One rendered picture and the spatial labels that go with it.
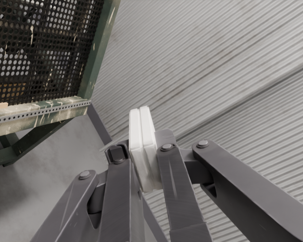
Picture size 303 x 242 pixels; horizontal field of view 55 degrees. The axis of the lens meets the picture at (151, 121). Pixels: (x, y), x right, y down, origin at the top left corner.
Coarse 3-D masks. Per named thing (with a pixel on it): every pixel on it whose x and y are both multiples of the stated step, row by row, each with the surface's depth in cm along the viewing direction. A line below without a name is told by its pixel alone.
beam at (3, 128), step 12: (12, 108) 133; (24, 108) 137; (36, 108) 143; (84, 108) 183; (24, 120) 140; (36, 120) 147; (48, 120) 156; (60, 120) 166; (0, 132) 130; (12, 132) 136
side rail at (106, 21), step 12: (108, 0) 160; (120, 0) 165; (108, 12) 161; (108, 24) 165; (96, 36) 167; (108, 36) 171; (96, 48) 168; (96, 60) 171; (84, 72) 174; (96, 72) 177; (84, 84) 176; (84, 96) 177
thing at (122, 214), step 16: (112, 160) 16; (128, 160) 15; (112, 176) 14; (128, 176) 14; (112, 192) 13; (128, 192) 12; (112, 208) 12; (128, 208) 11; (112, 224) 11; (128, 224) 11; (112, 240) 10; (128, 240) 10; (144, 240) 13
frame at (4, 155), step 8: (64, 120) 185; (40, 128) 194; (48, 128) 191; (56, 128) 192; (0, 136) 211; (8, 136) 210; (16, 136) 216; (24, 136) 201; (32, 136) 198; (40, 136) 195; (48, 136) 202; (8, 144) 209; (16, 144) 206; (24, 144) 203; (32, 144) 199; (0, 152) 199; (8, 152) 203; (16, 152) 207; (24, 152) 207; (0, 160) 196; (8, 160) 203; (16, 160) 219
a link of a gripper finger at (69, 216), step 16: (80, 176) 15; (96, 176) 15; (64, 192) 14; (80, 192) 14; (64, 208) 13; (80, 208) 13; (48, 224) 12; (64, 224) 12; (80, 224) 13; (96, 224) 14; (32, 240) 11; (48, 240) 11; (64, 240) 11; (80, 240) 12; (96, 240) 14
